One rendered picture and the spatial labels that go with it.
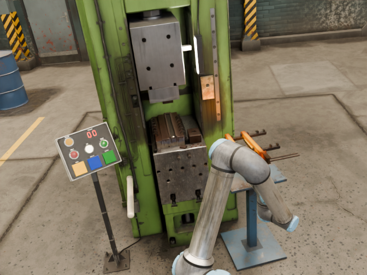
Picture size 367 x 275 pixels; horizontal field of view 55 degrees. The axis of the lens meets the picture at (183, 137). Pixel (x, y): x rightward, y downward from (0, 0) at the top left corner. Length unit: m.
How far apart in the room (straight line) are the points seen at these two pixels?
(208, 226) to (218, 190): 0.17
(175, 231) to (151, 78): 1.26
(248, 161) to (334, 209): 2.03
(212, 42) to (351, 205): 1.95
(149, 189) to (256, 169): 1.51
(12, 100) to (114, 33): 4.53
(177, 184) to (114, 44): 1.08
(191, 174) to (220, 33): 1.00
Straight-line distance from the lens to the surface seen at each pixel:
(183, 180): 2.61
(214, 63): 2.49
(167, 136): 2.52
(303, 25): 8.53
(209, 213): 1.63
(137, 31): 2.23
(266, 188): 1.62
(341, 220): 3.35
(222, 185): 1.58
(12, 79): 6.67
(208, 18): 2.41
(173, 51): 2.27
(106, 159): 2.35
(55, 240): 3.45
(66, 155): 2.32
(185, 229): 2.96
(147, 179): 2.82
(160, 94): 2.35
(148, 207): 2.98
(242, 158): 1.50
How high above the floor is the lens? 2.17
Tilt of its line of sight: 28 degrees down
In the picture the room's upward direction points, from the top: 7 degrees counter-clockwise
